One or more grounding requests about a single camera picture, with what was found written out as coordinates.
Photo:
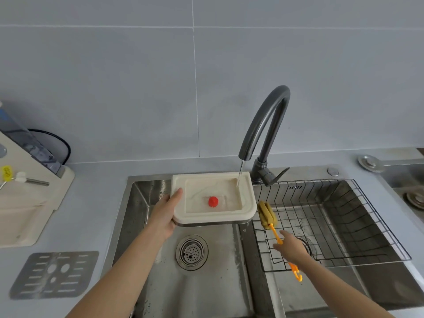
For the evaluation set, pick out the person's left hand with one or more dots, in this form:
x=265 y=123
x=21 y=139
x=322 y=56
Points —
x=162 y=221

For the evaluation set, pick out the person's right hand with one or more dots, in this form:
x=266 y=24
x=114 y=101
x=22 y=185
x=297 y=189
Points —
x=293 y=250

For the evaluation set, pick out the cream plastic drip tray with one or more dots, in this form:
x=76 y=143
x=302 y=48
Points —
x=179 y=211

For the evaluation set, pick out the perforated steel tray grate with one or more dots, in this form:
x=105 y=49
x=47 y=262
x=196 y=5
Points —
x=59 y=274

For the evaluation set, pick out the cream steel coffee machine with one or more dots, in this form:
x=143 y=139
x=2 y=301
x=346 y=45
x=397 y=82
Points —
x=20 y=208

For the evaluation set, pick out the person's left forearm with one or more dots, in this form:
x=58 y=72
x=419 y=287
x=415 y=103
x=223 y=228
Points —
x=119 y=278

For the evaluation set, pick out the person's right forearm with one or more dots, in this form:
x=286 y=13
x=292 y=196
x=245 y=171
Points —
x=338 y=291

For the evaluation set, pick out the round metal drain strainer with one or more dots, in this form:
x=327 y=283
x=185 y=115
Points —
x=310 y=244
x=192 y=252

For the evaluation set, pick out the stainless steel double sink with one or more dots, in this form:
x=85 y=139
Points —
x=215 y=288

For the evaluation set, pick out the small round metal cap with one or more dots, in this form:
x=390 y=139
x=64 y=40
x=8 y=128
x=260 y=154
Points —
x=333 y=171

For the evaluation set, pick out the large round metal knob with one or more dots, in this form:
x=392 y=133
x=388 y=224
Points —
x=370 y=162

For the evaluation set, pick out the dark grey faucet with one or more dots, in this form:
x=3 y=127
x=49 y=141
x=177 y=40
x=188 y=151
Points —
x=265 y=122

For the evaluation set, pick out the round metal sink plug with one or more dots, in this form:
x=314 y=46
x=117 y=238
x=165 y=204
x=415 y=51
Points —
x=415 y=199

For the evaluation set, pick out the stainless steel single sink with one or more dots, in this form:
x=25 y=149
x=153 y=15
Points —
x=407 y=177

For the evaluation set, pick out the yellow tag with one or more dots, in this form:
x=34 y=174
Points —
x=6 y=173

